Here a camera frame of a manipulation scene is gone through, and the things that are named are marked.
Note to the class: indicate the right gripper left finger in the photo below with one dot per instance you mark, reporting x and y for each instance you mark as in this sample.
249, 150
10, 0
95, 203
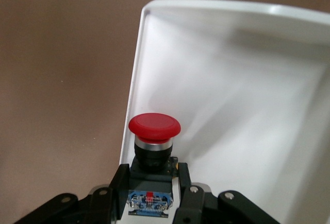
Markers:
121, 182

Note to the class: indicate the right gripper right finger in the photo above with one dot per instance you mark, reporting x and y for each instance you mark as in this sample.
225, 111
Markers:
189, 200

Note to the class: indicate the red mushroom push button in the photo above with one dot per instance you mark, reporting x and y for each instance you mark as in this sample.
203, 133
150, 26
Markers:
154, 126

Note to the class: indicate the white plastic drawer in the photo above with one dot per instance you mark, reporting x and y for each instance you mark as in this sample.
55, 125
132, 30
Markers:
232, 92

